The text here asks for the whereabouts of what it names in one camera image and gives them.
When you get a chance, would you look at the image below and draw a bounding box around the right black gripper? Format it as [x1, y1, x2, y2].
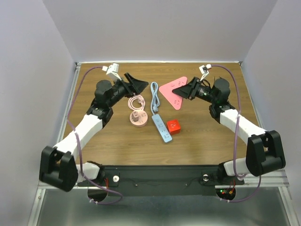
[172, 77, 217, 105]

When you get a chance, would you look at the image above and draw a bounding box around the pink triangular power strip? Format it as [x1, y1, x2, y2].
[159, 76, 187, 110]

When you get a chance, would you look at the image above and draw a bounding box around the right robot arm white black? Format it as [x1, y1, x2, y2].
[172, 77, 286, 184]

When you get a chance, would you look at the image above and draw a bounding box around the pink round power strip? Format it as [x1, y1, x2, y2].
[129, 110, 148, 127]

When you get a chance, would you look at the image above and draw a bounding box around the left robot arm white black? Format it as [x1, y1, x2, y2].
[39, 73, 148, 192]

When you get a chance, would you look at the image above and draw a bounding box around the red cube socket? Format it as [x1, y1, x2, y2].
[166, 119, 181, 135]

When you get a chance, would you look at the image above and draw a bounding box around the purple cable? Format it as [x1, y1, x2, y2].
[67, 66, 123, 205]
[209, 65, 261, 203]

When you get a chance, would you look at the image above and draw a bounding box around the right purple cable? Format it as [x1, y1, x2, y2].
[209, 65, 261, 203]

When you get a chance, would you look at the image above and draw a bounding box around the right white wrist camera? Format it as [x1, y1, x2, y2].
[199, 64, 212, 81]

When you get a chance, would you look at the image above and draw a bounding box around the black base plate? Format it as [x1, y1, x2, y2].
[77, 164, 245, 197]

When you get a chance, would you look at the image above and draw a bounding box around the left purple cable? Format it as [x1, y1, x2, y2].
[67, 66, 123, 205]

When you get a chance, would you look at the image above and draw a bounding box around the blue power strip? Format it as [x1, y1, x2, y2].
[151, 114, 172, 143]

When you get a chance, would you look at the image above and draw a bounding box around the aluminium rail frame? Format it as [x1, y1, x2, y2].
[28, 61, 290, 226]

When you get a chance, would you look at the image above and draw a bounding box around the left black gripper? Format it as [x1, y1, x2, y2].
[108, 73, 148, 108]

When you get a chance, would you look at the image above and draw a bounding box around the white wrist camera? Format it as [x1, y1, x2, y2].
[199, 64, 212, 81]
[102, 63, 122, 81]

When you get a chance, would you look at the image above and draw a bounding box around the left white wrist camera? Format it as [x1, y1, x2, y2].
[102, 63, 122, 81]

